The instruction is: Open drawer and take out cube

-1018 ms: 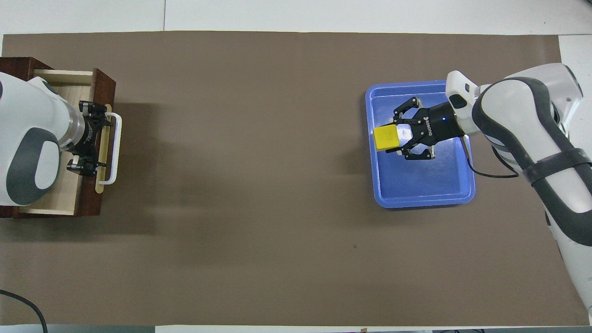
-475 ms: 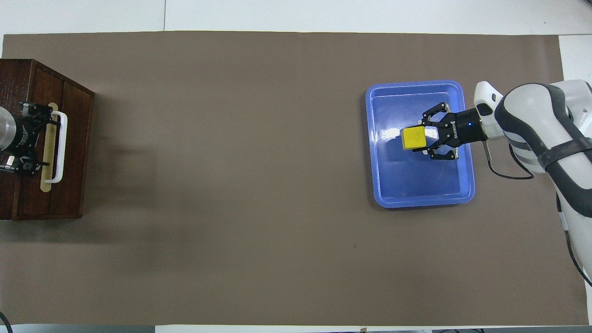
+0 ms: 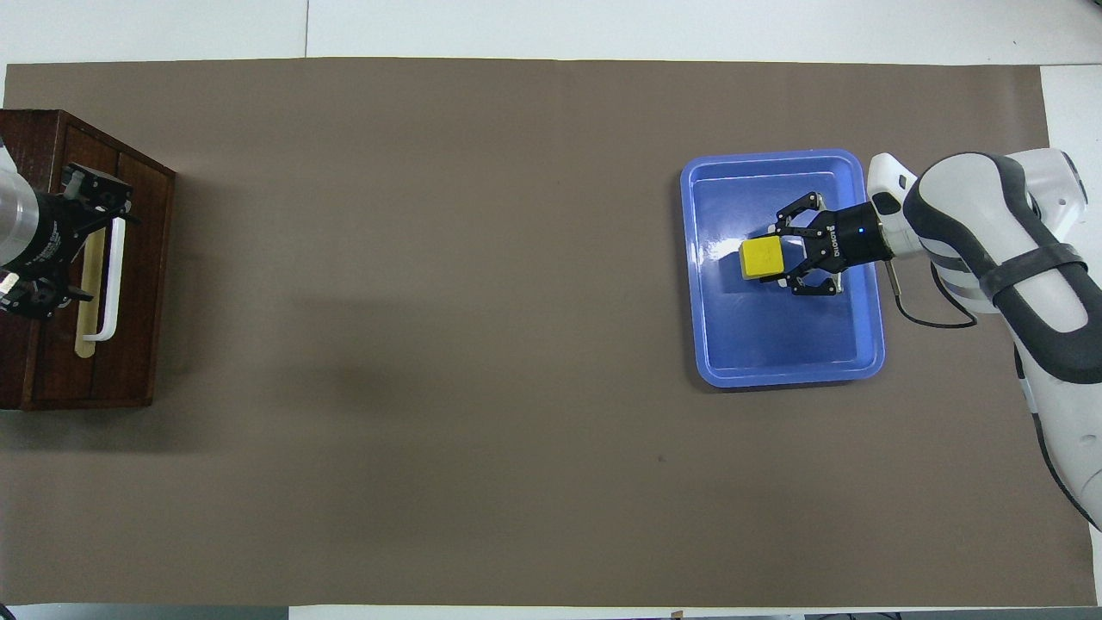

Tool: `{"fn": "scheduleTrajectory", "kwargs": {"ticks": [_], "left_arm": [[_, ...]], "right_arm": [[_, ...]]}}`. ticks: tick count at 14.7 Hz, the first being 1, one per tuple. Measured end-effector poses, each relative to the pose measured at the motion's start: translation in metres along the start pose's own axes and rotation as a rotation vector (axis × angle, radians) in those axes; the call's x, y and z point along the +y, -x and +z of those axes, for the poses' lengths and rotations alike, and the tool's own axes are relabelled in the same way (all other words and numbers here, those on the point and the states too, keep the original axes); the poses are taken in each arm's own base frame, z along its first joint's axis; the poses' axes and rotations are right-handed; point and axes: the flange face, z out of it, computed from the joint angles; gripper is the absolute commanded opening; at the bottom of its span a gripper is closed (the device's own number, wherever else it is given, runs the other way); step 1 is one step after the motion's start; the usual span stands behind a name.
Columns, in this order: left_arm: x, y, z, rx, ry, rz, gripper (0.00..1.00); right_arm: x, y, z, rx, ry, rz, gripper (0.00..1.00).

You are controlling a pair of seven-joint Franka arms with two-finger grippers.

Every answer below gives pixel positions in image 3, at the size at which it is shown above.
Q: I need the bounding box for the black velcro arm strap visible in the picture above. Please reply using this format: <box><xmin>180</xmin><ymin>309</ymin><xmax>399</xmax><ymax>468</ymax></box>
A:
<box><xmin>989</xmin><ymin>243</ymin><xmax>1088</xmax><ymax>305</ymax></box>

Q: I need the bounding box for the wooden drawer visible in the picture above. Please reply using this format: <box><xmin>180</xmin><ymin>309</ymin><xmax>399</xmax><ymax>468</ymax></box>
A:
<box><xmin>39</xmin><ymin>115</ymin><xmax>176</xmax><ymax>407</ymax></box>

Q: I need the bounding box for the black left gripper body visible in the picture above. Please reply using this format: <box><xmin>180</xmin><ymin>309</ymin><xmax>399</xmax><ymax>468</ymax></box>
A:
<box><xmin>17</xmin><ymin>193</ymin><xmax>84</xmax><ymax>278</ymax></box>

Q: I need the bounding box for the brown table mat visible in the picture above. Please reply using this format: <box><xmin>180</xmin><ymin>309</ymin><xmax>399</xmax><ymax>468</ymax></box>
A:
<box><xmin>0</xmin><ymin>57</ymin><xmax>1099</xmax><ymax>609</ymax></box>

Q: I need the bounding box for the blue plastic tray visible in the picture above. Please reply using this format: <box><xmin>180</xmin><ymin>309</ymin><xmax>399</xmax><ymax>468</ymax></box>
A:
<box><xmin>679</xmin><ymin>149</ymin><xmax>887</xmax><ymax>389</ymax></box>

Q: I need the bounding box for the white drawer handle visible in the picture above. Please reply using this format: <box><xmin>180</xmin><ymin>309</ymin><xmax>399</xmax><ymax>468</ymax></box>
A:
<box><xmin>84</xmin><ymin>215</ymin><xmax>127</xmax><ymax>343</ymax></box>

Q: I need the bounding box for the dark wooden cabinet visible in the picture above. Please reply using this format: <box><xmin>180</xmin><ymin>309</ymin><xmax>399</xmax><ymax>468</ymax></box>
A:
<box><xmin>0</xmin><ymin>108</ymin><xmax>176</xmax><ymax>411</ymax></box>

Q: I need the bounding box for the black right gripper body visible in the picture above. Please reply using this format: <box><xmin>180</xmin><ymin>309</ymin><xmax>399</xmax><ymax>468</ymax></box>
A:
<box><xmin>812</xmin><ymin>201</ymin><xmax>894</xmax><ymax>273</ymax></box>

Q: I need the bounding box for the yellow cube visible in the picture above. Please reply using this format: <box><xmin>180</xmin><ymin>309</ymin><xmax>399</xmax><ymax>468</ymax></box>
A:
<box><xmin>738</xmin><ymin>237</ymin><xmax>788</xmax><ymax>282</ymax></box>

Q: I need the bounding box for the beige handle backing plate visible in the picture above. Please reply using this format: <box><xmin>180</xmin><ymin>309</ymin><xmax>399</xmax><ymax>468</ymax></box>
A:
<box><xmin>75</xmin><ymin>226</ymin><xmax>107</xmax><ymax>359</ymax></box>

